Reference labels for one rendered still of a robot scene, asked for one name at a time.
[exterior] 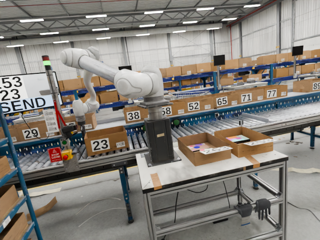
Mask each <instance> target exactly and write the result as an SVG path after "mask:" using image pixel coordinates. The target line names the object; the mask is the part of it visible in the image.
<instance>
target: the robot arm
mask: <svg viewBox="0 0 320 240"><path fill-rule="evenodd" d="M99 56H100V55H99V50H98V49H97V48H95V47H93V46H92V47H89V48H88V49H87V50H82V49H76V48H68V49H65V50H63V51H62V52H61V53H60V60H61V62H62V63H63V64H64V65H66V66H68V67H72V68H77V69H80V70H84V73H83V81H84V85H85V87H86V88H87V90H88V92H89V94H90V98H89V99H87V101H86V102H85V103H83V102H82V101H81V100H75V101H73V103H72V108H73V112H74V114H75V117H76V121H77V123H78V125H80V128H81V129H80V130H81V133H82V137H83V139H84V137H85V134H86V130H85V126H84V124H86V122H85V113H87V112H92V111H95V110H97V109H98V108H99V106H100V105H99V103H98V102H97V101H96V93H95V91H94V88H93V86H92V84H91V77H92V75H93V74H95V75H97V76H99V77H101V78H103V79H105V80H108V81H110V82H112V83H114V85H115V88H116V89H117V92H118V93H119V94H120V95H121V96H123V97H125V98H128V99H134V98H139V97H143V100H144V101H143V102H140V105H144V106H146V107H148V106H153V105H160V104H165V103H169V102H170V97H164V89H163V79H162V74H161V72H160V70H159V68H157V67H156V66H145V67H144V68H142V70H141V72H140V73H138V72H135V71H131V70H127V69H122V70H118V69H116V68H114V67H111V66H109V65H107V64H105V63H102V62H100V61H99Z"/></svg>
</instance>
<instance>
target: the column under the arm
mask: <svg viewBox="0 0 320 240"><path fill-rule="evenodd" d="M144 123H145V130H146V136H147V142H148V149H149V153H145V154H144V156H145V160H146V163H147V166H148V168H149V167H153V166H158V165H162V164H167V163H172V162H177V161H181V160H182V159H181V158H180V157H179V155H178V154H177V153H176V151H175V150H174V149H173V141H172V133H171V125H170V118H168V117H167V116H166V115H163V118H162V119H159V120H149V118H144Z"/></svg>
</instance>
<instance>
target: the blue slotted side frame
mask: <svg viewBox="0 0 320 240"><path fill-rule="evenodd" d="M303 99H304V100H303ZM277 101H278V108H283V107H285V108H287V107H290V106H295V105H301V104H306V103H310V102H317V101H320V92H316V93H311V94H305V95H299V96H294V97H288V98H283V99H277V100H269V101H264V102H258V103H253V104H247V105H241V106H236V107H230V108H225V109H219V110H212V111H206V112H201V113H195V114H190V115H184V116H178V117H173V118H170V125H171V129H172V130H173V128H174V127H175V126H173V124H172V122H173V120H174V119H179V120H180V126H181V127H182V128H183V126H184V124H185V126H188V125H189V124H190V125H191V126H192V125H193V124H196V125H197V124H198V123H200V124H202V123H203V121H204V122H205V123H207V121H209V122H211V121H212V119H213V121H216V120H217V119H218V120H221V119H225V118H228V119H229V118H230V117H232V118H233V117H234V115H235V117H238V115H239V116H240V115H241V114H242V113H248V114H251V113H254V114H255V113H256V112H257V113H259V111H260V112H263V111H267V110H275V109H276V102H277ZM247 108H248V109H249V110H248V109H247ZM240 110H241V112H240ZM236 111H237V112H236ZM227 112H228V114H227ZM231 112H232V113H231ZM215 113H219V117H217V118H216V117H215V116H214V115H215ZM205 116H206V118H205ZM191 119H192V120H191ZM182 120H184V121H182ZM186 120H187V121H186ZM181 121H182V122H181ZM142 125H145V123H144V122H143V123H137V124H131V125H126V126H123V127H124V128H125V130H127V136H129V134H130V137H131V141H133V139H132V136H133V135H134V134H135V135H136V137H137V140H139V139H138V134H139V133H140V134H141V135H142V138H143V139H144V137H143V133H145V132H144V131H143V130H142V129H141V128H142ZM136 128H137V130H136ZM131 129H132V131H131ZM81 138H82V140H81ZM60 139H62V137H57V138H51V139H46V140H38V141H33V142H27V143H22V144H16V145H14V148H15V151H16V154H17V157H18V154H19V156H25V155H24V154H26V155H28V154H29V155H32V154H33V153H37V151H38V153H37V154H39V153H40V152H43V150H44V151H45V152H46V151H48V150H47V149H51V148H56V147H60V148H61V149H62V150H63V149H64V146H63V148H62V147H61V143H60ZM75 139H76V141H75ZM69 140H70V146H73V144H74V143H75V144H76V145H79V143H80V147H81V146H82V145H83V144H85V143H84V139H83V137H82V133H79V134H75V135H74V136H72V137H71V138H69ZM57 142H58V144H57ZM73 142H74V143H73ZM51 143H52V145H51ZM45 145H46V147H45ZM39 146H40V148H39ZM32 147H34V149H33V148H32ZM73 147H74V146H73ZM24 148H27V150H26V149H24ZM74 148H75V147H74ZM20 150H21V151H20ZM7 152H8V154H7ZM45 152H43V153H45ZM0 153H1V155H0V156H6V157H7V158H11V159H12V157H11V154H10V150H9V147H8V146H5V147H0ZM31 153H32V154H31Z"/></svg>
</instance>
